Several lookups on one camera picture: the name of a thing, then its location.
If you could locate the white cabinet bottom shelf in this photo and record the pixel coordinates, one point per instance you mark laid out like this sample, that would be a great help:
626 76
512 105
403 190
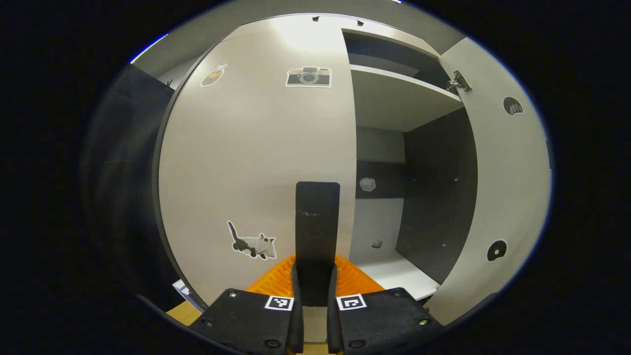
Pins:
394 276

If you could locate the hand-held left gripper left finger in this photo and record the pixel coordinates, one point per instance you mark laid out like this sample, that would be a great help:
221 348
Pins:
297 325

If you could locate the white shoe cabinet door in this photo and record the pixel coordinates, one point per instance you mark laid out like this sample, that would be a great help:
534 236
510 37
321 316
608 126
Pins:
246 148
503 172

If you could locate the black backdrop cloth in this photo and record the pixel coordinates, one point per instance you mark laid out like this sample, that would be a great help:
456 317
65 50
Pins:
123 172

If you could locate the ceiling light strip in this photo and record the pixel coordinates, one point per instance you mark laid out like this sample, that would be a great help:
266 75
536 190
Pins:
148 48

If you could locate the metal door hinge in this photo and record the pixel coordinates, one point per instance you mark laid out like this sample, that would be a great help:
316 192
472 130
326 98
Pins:
459 81

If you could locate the white cabinet shelf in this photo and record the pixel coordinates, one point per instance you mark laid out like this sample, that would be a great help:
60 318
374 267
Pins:
394 276
394 103

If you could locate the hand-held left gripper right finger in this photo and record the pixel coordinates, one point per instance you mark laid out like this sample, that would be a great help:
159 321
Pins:
333 325

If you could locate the white double-door shoe cabinet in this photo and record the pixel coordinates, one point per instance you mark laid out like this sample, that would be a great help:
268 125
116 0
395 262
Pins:
438 197

